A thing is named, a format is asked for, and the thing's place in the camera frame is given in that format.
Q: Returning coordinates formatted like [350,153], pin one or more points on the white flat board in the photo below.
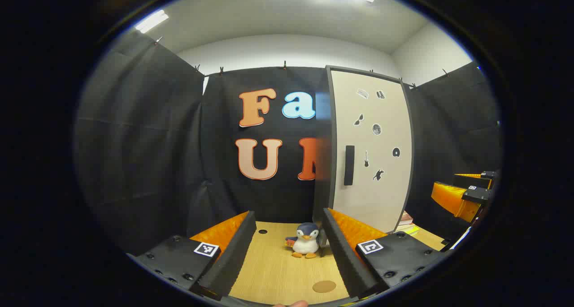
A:
[462,237]

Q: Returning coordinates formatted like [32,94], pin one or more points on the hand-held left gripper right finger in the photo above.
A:
[345,257]

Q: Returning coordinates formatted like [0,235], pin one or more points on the grey cabinet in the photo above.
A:
[323,199]

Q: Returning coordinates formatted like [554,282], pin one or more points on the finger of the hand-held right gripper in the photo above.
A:
[468,181]
[448,197]

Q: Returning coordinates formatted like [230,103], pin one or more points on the black backdrop cloth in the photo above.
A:
[157,141]

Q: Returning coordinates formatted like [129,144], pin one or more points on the brown round coaster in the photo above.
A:
[324,286]

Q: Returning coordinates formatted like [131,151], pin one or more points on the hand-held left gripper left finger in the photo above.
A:
[233,257]

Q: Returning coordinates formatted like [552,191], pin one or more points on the brown cover book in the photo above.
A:
[406,218]

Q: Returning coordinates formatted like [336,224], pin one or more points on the penguin plush toy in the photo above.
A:
[306,244]

